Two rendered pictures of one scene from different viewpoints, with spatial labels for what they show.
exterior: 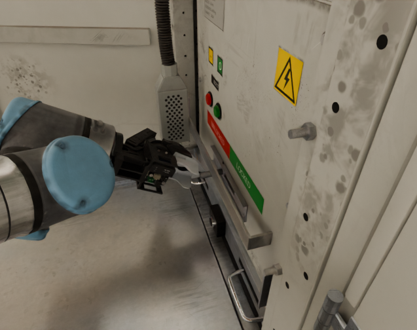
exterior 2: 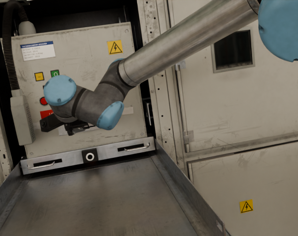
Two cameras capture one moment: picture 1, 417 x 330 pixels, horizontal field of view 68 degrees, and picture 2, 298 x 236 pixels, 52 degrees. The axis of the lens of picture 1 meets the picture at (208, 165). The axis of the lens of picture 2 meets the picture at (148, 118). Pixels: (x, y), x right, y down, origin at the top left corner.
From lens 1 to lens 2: 1.15 m
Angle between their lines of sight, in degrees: 77
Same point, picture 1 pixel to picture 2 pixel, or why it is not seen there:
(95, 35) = not seen: outside the picture
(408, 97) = (162, 22)
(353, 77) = (152, 25)
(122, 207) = (43, 197)
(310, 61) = (123, 38)
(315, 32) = (122, 31)
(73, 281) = (102, 199)
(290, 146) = not seen: hidden behind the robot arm
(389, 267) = not seen: hidden behind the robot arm
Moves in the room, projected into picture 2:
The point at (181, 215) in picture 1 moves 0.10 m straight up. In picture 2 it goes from (69, 177) to (63, 152)
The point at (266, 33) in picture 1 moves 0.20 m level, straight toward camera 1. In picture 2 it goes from (97, 41) to (145, 33)
